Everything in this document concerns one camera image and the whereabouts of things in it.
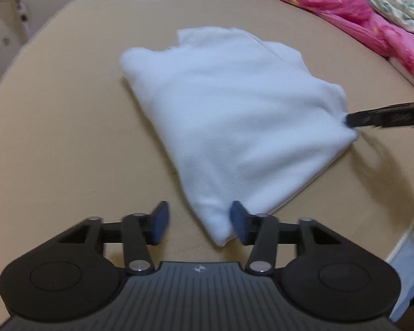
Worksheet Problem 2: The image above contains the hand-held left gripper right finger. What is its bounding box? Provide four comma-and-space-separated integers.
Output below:
229, 201, 346, 277

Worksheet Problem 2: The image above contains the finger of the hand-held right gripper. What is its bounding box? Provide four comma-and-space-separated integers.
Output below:
343, 101, 414, 130

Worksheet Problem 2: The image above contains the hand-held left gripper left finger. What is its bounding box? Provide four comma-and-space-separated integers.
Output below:
57, 201, 170, 277

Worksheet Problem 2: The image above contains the white towel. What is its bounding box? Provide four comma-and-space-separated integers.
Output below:
120, 27, 360, 247

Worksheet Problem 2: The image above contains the pink blanket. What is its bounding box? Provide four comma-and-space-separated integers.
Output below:
234, 0, 414, 94

